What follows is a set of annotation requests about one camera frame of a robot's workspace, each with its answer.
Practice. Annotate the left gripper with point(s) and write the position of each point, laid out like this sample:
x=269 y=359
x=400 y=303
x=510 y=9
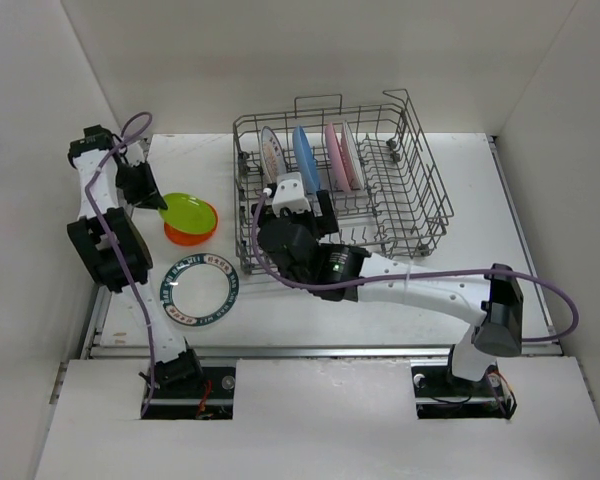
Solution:
x=154 y=200

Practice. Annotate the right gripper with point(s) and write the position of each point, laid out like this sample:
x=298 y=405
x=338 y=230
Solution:
x=327 y=223

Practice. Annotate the lime green plate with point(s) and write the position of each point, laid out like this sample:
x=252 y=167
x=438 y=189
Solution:
x=188 y=214

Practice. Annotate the white plate orange sunburst pattern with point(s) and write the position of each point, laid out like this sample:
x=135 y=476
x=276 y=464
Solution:
x=271 y=155

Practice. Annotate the blue plate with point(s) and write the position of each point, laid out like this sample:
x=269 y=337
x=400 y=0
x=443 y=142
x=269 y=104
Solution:
x=305 y=161

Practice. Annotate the white plate teal rim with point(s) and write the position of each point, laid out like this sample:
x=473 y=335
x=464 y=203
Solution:
x=199 y=290

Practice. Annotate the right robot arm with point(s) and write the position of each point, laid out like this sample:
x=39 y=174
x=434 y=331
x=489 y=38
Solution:
x=285 y=241

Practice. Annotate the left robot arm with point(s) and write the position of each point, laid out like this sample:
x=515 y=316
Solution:
x=116 y=255

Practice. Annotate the pink plate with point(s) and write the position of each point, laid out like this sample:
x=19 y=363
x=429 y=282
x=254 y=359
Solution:
x=335 y=157

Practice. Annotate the plain white plate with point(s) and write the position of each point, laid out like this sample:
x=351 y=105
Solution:
x=351 y=158

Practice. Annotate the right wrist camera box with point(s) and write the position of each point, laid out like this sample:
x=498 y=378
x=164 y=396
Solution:
x=290 y=195

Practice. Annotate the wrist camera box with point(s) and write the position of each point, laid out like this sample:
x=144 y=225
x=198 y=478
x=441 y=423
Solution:
x=290 y=195
x=136 y=153

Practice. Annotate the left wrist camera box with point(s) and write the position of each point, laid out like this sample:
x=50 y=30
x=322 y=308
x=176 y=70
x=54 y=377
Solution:
x=136 y=153

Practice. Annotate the front aluminium rail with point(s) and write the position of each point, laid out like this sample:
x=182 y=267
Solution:
x=286 y=352

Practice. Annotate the left aluminium rail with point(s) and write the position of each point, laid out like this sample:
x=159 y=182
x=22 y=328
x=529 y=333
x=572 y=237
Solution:
x=105 y=300

